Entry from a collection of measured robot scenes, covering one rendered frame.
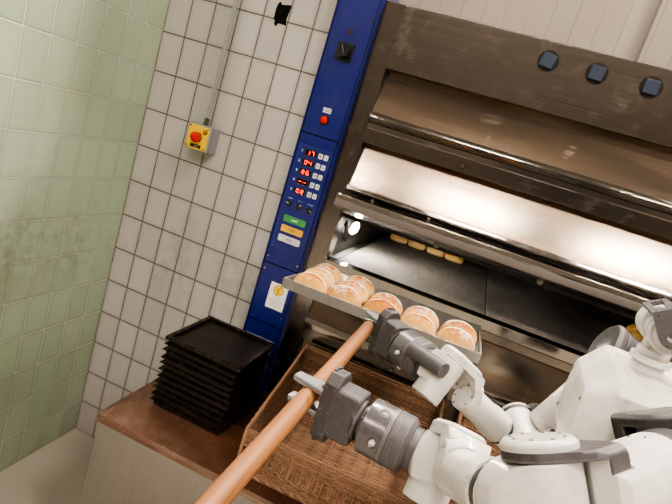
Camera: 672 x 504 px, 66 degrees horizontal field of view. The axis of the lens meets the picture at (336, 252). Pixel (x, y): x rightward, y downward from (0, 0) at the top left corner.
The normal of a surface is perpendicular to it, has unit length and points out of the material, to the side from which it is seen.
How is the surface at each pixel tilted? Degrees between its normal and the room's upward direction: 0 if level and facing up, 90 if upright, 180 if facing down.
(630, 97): 90
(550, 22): 90
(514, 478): 84
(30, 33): 90
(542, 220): 70
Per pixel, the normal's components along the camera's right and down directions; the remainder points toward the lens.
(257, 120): -0.29, 0.12
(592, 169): -0.17, -0.20
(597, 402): -0.86, -0.25
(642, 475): 0.48, -0.70
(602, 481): -0.79, -0.07
